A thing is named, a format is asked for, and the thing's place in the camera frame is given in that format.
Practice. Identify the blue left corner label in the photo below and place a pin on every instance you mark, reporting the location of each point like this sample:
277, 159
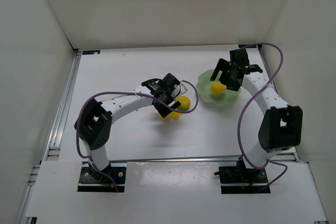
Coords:
91, 52

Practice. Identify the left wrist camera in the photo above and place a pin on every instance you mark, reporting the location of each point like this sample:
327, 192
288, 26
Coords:
179, 90

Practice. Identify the yellow green fake lemon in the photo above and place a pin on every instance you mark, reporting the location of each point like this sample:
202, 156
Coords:
184, 103

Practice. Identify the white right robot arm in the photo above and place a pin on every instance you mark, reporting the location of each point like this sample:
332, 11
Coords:
281, 126

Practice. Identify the blue corner label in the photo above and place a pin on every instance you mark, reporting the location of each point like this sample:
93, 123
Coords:
242, 46
91, 52

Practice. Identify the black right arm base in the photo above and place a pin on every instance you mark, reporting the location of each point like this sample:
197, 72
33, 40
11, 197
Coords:
241, 180

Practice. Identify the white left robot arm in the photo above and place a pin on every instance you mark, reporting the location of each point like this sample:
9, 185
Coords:
96, 118

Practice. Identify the blue right corner label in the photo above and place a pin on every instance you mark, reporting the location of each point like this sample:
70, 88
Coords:
242, 46

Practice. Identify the aluminium left table rail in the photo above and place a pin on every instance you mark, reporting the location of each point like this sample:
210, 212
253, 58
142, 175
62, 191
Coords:
52, 145

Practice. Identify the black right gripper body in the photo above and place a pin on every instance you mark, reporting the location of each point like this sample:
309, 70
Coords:
228, 74

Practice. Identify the yellow fake pear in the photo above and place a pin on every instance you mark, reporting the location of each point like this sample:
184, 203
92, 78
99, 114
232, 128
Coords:
217, 88

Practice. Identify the green glass fruit bowl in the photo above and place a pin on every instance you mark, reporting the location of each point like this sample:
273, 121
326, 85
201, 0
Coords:
203, 88

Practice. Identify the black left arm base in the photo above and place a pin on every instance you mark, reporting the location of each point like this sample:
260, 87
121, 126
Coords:
94, 182

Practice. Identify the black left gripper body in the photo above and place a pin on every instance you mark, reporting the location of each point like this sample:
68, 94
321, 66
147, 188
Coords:
165, 101

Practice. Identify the peeled yellow white fake fruit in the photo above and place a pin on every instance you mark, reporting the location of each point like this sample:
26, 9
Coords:
171, 116

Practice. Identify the aluminium front table rail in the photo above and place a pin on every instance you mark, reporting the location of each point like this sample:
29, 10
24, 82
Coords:
292, 157

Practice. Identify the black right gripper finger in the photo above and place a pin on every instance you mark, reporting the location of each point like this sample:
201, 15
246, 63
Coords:
233, 84
223, 66

